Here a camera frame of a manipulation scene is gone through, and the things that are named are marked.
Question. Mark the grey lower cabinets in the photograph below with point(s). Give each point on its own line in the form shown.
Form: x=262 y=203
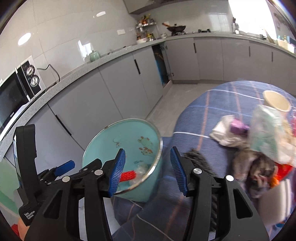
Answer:
x=127 y=84

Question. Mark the white printed plastic bag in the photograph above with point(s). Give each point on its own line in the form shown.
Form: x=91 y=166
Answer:
x=271 y=134

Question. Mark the green ceramic teapot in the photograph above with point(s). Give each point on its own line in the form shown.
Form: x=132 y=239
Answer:
x=94 y=55

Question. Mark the white paper cup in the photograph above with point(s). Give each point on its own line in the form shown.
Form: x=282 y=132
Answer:
x=276 y=100

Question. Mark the blue water bottle in cabinet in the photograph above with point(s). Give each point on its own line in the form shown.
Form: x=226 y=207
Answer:
x=161 y=68

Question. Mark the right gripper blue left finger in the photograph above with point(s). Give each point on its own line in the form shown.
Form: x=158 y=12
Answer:
x=115 y=171

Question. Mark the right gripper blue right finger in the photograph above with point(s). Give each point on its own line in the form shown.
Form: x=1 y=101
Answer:
x=180 y=175

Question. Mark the black white microwave oven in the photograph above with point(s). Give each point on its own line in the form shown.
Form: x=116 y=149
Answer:
x=18 y=91

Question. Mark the person's left hand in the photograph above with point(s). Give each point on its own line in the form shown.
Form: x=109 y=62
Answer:
x=20 y=229

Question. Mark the red plastic bag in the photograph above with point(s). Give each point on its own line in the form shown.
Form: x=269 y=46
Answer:
x=281 y=171

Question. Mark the metal spice rack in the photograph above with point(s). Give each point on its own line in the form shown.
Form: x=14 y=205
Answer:
x=144 y=29

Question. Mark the blue plaid tablecloth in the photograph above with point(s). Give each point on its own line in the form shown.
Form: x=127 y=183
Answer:
x=198 y=196

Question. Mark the red foam fruit net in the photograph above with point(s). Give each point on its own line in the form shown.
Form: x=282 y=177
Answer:
x=127 y=176

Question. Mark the white tissue cloth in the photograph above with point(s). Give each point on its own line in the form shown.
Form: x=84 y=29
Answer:
x=222 y=134

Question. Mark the purple snack wrapper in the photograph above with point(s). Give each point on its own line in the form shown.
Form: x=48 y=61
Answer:
x=239 y=128

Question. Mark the black wok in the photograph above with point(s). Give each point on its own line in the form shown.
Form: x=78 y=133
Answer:
x=175 y=29

